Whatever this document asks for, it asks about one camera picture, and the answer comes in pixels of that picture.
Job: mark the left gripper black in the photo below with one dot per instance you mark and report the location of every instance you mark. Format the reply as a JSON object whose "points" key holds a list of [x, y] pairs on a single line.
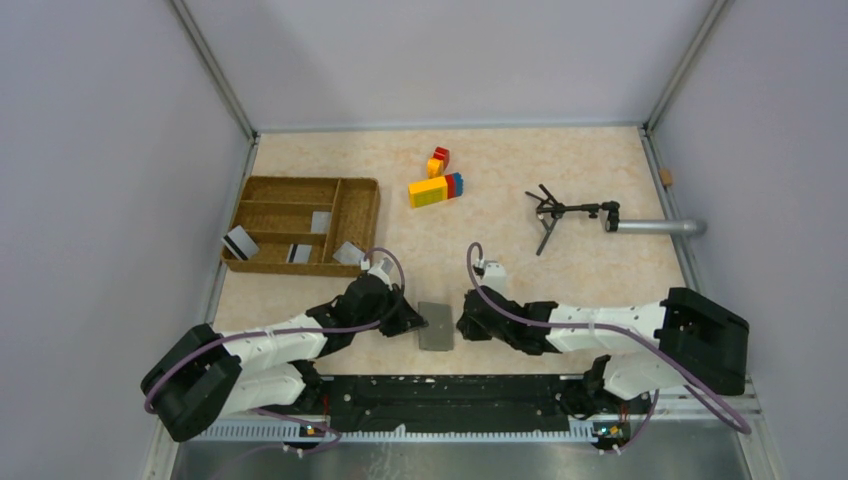
{"points": [[405, 317]]}

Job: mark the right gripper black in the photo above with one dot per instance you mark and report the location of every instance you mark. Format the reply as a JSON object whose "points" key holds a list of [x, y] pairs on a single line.
{"points": [[469, 329]]}

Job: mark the grey card holder wallet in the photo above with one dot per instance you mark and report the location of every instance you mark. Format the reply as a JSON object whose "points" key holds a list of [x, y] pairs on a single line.
{"points": [[438, 334]]}

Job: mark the grey card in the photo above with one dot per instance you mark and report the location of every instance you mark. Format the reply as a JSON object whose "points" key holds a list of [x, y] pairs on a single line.
{"points": [[348, 254], [320, 222]]}

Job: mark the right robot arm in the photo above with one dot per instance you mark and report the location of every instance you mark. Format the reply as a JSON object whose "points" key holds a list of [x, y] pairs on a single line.
{"points": [[684, 339]]}

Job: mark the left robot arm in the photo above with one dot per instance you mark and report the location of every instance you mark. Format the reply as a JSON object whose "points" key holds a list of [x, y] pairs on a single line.
{"points": [[208, 374]]}

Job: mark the card with stripe front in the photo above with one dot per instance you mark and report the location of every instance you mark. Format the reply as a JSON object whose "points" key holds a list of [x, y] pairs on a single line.
{"points": [[299, 253]]}

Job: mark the card with stripe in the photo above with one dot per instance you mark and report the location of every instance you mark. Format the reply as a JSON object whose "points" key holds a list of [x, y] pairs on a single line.
{"points": [[299, 253], [239, 243]]}

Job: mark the card with stripe left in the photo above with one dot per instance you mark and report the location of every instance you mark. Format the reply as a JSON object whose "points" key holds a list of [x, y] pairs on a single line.
{"points": [[239, 243]]}

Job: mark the brown woven tray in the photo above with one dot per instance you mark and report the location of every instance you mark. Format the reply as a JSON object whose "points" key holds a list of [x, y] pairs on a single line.
{"points": [[276, 213]]}

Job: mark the yellow toy block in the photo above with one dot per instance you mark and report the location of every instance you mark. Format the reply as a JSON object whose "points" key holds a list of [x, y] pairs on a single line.
{"points": [[427, 192]]}

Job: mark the red blue toy block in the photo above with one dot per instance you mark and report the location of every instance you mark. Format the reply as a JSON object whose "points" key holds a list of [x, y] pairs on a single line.
{"points": [[454, 185]]}

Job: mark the small red yellow block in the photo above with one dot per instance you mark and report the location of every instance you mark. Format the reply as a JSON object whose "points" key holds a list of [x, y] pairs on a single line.
{"points": [[438, 162]]}

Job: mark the silver metal tube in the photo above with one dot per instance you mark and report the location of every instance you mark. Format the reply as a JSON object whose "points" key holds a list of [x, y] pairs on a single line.
{"points": [[686, 227]]}

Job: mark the small wooden cork piece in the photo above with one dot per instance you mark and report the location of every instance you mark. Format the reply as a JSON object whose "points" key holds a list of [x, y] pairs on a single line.
{"points": [[666, 177]]}

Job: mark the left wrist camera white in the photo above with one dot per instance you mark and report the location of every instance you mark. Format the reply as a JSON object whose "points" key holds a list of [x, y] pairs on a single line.
{"points": [[380, 269]]}

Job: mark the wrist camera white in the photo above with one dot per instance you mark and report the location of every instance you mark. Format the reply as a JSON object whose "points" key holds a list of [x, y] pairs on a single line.
{"points": [[491, 274], [380, 269]]}

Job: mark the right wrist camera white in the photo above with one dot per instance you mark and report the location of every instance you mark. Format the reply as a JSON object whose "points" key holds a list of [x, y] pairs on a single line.
{"points": [[491, 274]]}

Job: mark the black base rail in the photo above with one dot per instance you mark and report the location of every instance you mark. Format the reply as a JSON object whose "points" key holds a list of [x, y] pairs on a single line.
{"points": [[456, 404]]}

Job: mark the black tripod camera mount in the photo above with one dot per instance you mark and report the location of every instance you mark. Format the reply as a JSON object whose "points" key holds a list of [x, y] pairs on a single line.
{"points": [[549, 211]]}

